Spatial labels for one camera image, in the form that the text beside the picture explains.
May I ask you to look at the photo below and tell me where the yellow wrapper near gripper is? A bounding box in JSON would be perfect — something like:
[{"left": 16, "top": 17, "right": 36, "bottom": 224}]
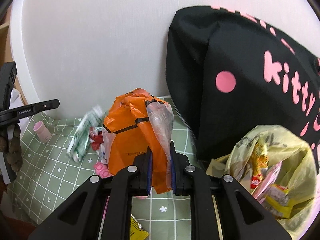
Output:
[{"left": 130, "top": 215, "right": 149, "bottom": 240}]

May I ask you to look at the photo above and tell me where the orange plastic bag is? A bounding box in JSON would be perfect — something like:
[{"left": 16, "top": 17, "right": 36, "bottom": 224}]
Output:
[{"left": 103, "top": 88, "right": 174, "bottom": 194}]

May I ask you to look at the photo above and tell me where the pink cylindrical bottle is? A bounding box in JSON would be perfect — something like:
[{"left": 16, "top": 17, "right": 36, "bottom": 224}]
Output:
[{"left": 33, "top": 121, "right": 52, "bottom": 143}]

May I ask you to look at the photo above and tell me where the green white milk carton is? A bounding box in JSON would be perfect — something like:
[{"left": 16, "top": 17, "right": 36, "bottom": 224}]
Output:
[{"left": 67, "top": 105, "right": 105, "bottom": 163}]

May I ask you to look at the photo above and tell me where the black Hello Kitty pillow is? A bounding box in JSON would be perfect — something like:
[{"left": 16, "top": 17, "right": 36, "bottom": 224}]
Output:
[{"left": 165, "top": 6, "right": 319, "bottom": 162}]

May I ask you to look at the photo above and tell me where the pink pig plush toy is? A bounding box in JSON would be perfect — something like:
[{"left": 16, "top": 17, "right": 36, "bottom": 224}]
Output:
[{"left": 94, "top": 162, "right": 113, "bottom": 179}]

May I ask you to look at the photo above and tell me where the red white snack wrapper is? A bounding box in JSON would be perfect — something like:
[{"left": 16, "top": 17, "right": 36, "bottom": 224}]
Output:
[{"left": 89, "top": 127, "right": 104, "bottom": 151}]

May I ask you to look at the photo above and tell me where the green checked bed sheet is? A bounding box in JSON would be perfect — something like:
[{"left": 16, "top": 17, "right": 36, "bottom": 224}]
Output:
[{"left": 6, "top": 95, "right": 216, "bottom": 240}]

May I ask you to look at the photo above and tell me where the pink white snack wrapper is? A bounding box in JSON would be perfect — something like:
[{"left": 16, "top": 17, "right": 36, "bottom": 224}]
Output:
[{"left": 97, "top": 144, "right": 107, "bottom": 165}]

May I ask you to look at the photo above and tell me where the yellow plastic trash bag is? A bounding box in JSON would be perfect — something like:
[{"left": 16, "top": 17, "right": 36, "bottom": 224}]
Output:
[{"left": 206, "top": 125, "right": 319, "bottom": 239}]

